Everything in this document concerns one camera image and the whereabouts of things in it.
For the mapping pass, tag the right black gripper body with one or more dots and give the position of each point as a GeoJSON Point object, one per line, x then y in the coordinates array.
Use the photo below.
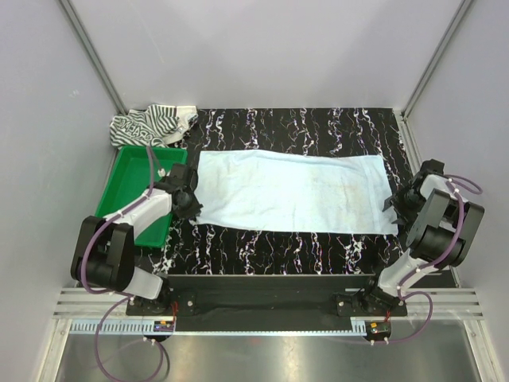
{"type": "Point", "coordinates": [406, 204]}

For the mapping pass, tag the green plastic tray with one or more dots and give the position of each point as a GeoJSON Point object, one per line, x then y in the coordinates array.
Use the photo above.
{"type": "Point", "coordinates": [128, 179]}

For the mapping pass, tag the aluminium frame post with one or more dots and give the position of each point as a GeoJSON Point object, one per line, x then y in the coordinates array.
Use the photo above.
{"type": "Point", "coordinates": [88, 47]}
{"type": "Point", "coordinates": [450, 32]}

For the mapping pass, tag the light blue towel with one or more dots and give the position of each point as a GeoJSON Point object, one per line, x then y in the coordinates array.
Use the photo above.
{"type": "Point", "coordinates": [261, 190]}

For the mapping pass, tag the white slotted cable duct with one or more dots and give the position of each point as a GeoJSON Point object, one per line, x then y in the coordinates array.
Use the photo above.
{"type": "Point", "coordinates": [187, 326]}

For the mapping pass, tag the left aluminium frame post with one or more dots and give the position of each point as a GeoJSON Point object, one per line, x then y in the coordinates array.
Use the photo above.
{"type": "Point", "coordinates": [88, 47]}

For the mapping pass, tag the right aluminium frame post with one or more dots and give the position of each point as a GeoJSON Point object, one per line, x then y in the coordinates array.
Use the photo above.
{"type": "Point", "coordinates": [450, 32]}

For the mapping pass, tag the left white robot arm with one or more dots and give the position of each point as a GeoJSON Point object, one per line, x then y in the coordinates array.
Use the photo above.
{"type": "Point", "coordinates": [103, 260]}

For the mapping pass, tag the striped green white towel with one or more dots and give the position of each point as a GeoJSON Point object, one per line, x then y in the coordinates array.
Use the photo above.
{"type": "Point", "coordinates": [156, 126]}

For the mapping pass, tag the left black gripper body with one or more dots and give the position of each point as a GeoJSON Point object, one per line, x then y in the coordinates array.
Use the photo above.
{"type": "Point", "coordinates": [191, 208]}

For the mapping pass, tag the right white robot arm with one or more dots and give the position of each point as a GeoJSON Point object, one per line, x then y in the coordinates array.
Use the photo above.
{"type": "Point", "coordinates": [436, 228]}

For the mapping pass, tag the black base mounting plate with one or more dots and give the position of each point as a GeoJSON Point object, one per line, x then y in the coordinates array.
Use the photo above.
{"type": "Point", "coordinates": [265, 298]}

